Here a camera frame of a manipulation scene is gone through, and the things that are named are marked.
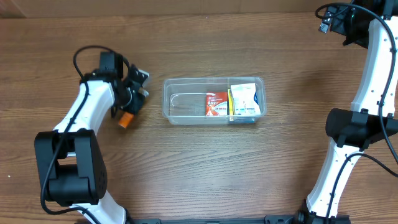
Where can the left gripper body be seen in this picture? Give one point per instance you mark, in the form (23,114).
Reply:
(132,100)

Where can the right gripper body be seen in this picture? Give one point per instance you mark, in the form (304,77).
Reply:
(354,22)

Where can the orange tablet tube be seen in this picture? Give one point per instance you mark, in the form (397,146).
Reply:
(125,120)

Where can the red white medicine box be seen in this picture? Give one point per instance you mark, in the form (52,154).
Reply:
(216,104)

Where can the blue yellow VapoDrops box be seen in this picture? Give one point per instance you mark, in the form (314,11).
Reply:
(230,106)

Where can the white blue medicine box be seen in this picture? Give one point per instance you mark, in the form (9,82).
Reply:
(244,99)

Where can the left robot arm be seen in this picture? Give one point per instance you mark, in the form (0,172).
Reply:
(71,168)

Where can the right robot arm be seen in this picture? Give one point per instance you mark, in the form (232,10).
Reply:
(372,25)

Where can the clear plastic container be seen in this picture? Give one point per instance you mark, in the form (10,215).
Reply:
(184,100)

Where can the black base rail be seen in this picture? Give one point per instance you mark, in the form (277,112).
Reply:
(268,219)

